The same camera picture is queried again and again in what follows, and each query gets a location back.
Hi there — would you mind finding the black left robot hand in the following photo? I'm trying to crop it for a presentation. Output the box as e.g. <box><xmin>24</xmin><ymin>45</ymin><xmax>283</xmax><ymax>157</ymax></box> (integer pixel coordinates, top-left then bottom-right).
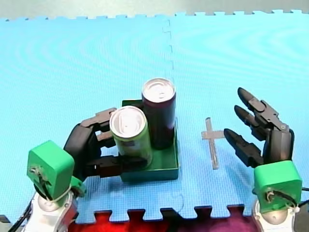
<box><xmin>63</xmin><ymin>108</ymin><xmax>149</xmax><ymax>182</ymax></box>

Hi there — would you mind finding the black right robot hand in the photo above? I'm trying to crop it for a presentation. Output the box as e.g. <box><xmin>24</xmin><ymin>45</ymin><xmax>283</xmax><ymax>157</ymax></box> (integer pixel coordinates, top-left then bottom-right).
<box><xmin>224</xmin><ymin>87</ymin><xmax>295</xmax><ymax>168</ymax></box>

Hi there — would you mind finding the green drink can dark band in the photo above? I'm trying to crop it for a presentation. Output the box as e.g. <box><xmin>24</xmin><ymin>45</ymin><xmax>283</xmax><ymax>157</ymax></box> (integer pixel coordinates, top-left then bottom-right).
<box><xmin>109</xmin><ymin>106</ymin><xmax>153</xmax><ymax>166</ymax></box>

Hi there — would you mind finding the dark purple drink can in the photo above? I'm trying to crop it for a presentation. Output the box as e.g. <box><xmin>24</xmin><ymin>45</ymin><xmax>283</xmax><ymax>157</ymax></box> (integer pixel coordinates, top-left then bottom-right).
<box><xmin>141</xmin><ymin>77</ymin><xmax>177</xmax><ymax>150</ymax></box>

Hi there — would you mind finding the shallow green tray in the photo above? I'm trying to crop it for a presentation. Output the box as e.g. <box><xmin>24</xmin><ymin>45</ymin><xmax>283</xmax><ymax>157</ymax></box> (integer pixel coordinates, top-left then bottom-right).
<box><xmin>120</xmin><ymin>99</ymin><xmax>181</xmax><ymax>182</ymax></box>

